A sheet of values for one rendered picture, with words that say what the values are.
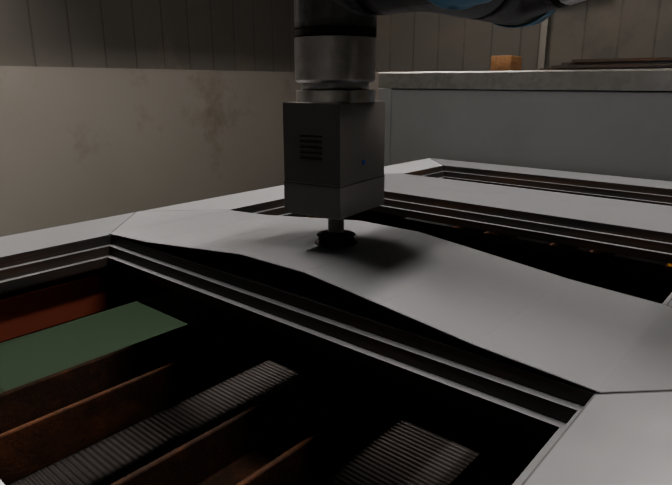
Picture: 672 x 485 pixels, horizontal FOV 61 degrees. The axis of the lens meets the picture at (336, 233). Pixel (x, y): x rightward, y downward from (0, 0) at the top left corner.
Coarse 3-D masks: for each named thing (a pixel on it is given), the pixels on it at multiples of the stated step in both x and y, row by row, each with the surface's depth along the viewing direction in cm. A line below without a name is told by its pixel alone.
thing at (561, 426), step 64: (384, 192) 97; (576, 192) 108; (640, 192) 102; (64, 256) 65; (128, 256) 66; (192, 256) 61; (640, 256) 71; (256, 320) 52; (320, 320) 47; (384, 320) 45; (448, 384) 39; (512, 384) 37
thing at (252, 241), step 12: (276, 228) 66; (288, 228) 66; (300, 228) 65; (312, 228) 64; (324, 228) 64; (228, 240) 61; (240, 240) 61; (252, 240) 60; (264, 240) 60; (276, 240) 59; (288, 240) 59; (228, 252) 55; (240, 252) 55
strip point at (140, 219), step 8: (136, 216) 79; (144, 216) 79; (152, 216) 79; (160, 216) 79; (168, 216) 79; (176, 216) 79; (184, 216) 79; (192, 216) 79; (128, 224) 74; (136, 224) 74; (144, 224) 74; (152, 224) 74; (112, 232) 70
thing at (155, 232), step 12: (204, 216) 78; (216, 216) 78; (228, 216) 77; (240, 216) 77; (252, 216) 77; (144, 228) 72; (156, 228) 72; (168, 228) 71; (180, 228) 71; (192, 228) 71; (204, 228) 70; (144, 240) 65
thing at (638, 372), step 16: (656, 320) 44; (656, 336) 41; (640, 352) 39; (656, 352) 39; (624, 368) 37; (640, 368) 37; (656, 368) 37; (608, 384) 35; (624, 384) 35; (640, 384) 35; (656, 384) 35
